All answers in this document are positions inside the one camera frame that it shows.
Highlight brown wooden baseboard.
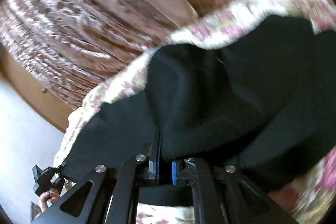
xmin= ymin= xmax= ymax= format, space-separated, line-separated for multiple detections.
xmin=1 ymin=47 xmax=72 ymax=133

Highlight black pants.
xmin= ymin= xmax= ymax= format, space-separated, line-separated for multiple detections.
xmin=63 ymin=15 xmax=335 ymax=193

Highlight white floral bedspread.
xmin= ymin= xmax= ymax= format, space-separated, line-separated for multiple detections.
xmin=54 ymin=0 xmax=335 ymax=223

